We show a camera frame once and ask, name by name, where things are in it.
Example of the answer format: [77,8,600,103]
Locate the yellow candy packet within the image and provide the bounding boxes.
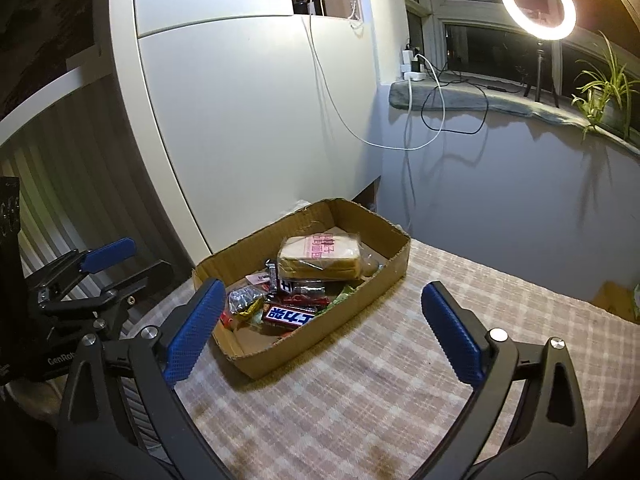
[235,305,266,331]

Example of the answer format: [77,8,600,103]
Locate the dark chocolate bar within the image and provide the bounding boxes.
[267,260,331,308]
[262,302,321,328]

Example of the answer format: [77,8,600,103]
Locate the black tripod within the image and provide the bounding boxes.
[522,37,561,108]

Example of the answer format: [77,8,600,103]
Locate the white cabinet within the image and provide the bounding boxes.
[107,0,383,261]

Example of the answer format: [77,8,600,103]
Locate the potted spider plant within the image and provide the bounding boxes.
[570,30,640,141]

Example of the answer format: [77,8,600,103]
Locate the white power strip with chargers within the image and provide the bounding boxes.
[400,45,431,82]

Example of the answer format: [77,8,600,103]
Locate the brown carton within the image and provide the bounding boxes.
[592,281,638,323]

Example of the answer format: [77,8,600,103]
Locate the ring light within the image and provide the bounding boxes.
[499,0,577,41]

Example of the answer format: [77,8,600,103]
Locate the black cable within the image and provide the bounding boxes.
[421,62,518,136]

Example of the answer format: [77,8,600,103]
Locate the plaid tablecloth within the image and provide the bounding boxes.
[120,237,640,480]

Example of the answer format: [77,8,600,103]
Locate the toast bread packet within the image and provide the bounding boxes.
[276,232,363,281]

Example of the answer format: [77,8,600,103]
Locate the green candy packet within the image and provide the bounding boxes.
[315,284,358,316]

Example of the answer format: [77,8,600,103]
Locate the clear packet of dark snacks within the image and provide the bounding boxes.
[229,285,266,313]

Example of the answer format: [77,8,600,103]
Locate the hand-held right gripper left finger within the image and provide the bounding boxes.
[57,277,227,480]

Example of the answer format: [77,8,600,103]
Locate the cardboard box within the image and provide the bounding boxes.
[194,198,412,380]

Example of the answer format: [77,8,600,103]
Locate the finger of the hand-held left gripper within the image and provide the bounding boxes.
[45,259,175,328]
[37,239,137,305]

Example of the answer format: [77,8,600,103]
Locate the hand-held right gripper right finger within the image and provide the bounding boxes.
[421,281,588,480]

